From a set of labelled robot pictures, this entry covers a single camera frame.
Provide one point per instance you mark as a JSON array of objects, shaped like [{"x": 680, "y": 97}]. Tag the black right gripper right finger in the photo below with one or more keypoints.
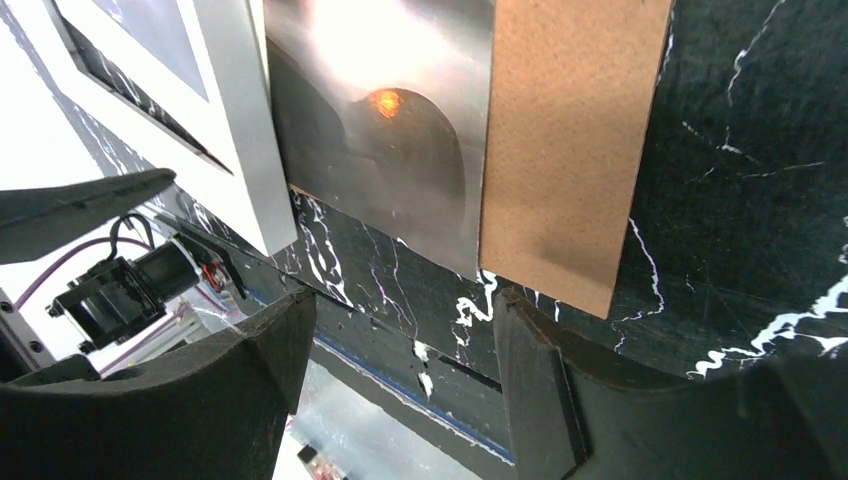
[{"x": 577, "y": 410}]

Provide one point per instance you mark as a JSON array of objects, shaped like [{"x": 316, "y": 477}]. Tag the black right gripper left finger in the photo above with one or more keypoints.
[{"x": 213, "y": 409}]

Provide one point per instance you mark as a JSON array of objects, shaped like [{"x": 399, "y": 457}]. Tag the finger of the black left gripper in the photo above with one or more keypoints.
[{"x": 36, "y": 222}]

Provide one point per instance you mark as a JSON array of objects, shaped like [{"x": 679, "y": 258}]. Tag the white photo mat board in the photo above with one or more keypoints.
[{"x": 147, "y": 40}]

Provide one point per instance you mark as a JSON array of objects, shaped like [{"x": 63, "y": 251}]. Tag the white picture frame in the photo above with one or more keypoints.
[{"x": 225, "y": 156}]

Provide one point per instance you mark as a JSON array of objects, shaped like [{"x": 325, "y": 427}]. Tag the brown frame backing board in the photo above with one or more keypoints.
[{"x": 571, "y": 91}]

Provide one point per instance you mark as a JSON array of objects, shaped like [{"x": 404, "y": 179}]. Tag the sunset photo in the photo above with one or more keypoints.
[{"x": 381, "y": 108}]

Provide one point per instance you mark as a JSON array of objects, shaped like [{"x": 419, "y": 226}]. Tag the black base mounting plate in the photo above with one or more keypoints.
[{"x": 402, "y": 381}]

